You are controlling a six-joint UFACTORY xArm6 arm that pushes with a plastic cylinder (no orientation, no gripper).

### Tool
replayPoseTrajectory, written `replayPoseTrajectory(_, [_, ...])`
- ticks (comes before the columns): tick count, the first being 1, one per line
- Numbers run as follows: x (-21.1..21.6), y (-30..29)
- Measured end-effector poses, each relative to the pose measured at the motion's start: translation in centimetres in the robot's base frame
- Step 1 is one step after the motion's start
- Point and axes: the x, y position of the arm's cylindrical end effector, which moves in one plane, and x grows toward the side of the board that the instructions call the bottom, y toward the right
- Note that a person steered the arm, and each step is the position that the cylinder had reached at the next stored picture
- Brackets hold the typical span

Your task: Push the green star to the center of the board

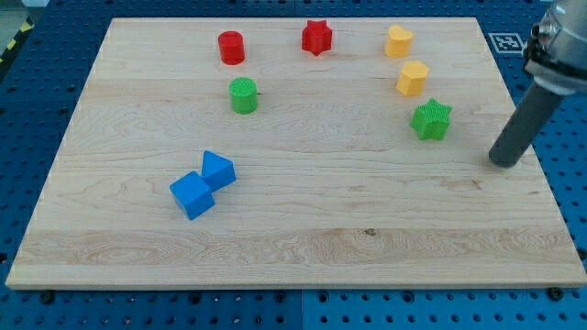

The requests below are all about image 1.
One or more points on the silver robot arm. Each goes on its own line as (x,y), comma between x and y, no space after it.
(556,58)

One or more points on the yellow heart block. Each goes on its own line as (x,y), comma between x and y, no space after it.
(398,42)

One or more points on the blue triangle block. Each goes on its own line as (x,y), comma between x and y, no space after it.
(217,171)

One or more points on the blue cube block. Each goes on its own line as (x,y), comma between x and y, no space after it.
(192,195)

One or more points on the red cylinder block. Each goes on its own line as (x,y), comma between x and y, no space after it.
(231,47)

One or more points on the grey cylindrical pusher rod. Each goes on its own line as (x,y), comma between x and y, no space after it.
(529,117)

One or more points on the green star block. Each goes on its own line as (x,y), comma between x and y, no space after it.
(431,120)

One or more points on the green cylinder block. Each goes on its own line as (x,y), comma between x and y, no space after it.
(243,95)

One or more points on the yellow pentagon block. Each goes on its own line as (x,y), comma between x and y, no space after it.
(412,78)

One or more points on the wooden board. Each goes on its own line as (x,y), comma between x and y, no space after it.
(334,189)

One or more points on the red star block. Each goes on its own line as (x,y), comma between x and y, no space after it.
(317,37)

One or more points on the black board bolt left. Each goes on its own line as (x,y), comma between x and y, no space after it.
(46,297)

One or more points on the black board bolt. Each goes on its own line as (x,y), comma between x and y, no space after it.
(46,297)
(555,294)

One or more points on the white fiducial marker tag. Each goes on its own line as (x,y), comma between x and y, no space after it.
(506,42)

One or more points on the black board bolt right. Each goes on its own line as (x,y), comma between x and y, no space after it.
(555,294)

